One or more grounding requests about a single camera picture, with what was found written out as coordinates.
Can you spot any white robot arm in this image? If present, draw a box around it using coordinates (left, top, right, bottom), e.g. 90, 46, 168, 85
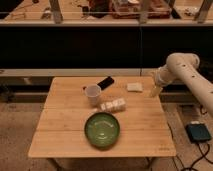
150, 53, 213, 117

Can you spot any green ceramic bowl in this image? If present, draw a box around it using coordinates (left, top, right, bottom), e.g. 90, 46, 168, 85
84, 112, 120, 148

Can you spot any clear plastic bottle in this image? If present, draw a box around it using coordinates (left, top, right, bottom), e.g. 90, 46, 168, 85
93, 98, 126, 113

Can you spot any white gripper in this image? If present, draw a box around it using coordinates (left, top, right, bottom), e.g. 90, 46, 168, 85
150, 66, 175, 98

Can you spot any white sponge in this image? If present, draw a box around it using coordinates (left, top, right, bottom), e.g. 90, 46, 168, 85
127, 83, 143, 92

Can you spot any long wooden bench shelf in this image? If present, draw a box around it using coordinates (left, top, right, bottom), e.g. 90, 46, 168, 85
0, 68, 156, 77

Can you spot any black cable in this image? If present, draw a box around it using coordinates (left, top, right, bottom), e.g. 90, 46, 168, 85
171, 141, 213, 171

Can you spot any wooden table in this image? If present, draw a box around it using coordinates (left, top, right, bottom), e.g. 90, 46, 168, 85
28, 77, 176, 159

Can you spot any white plastic cup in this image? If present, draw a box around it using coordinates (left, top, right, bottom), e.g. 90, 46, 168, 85
84, 84, 101, 106

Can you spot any black foot pedal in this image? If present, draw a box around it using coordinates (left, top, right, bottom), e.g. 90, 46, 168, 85
185, 123, 212, 143

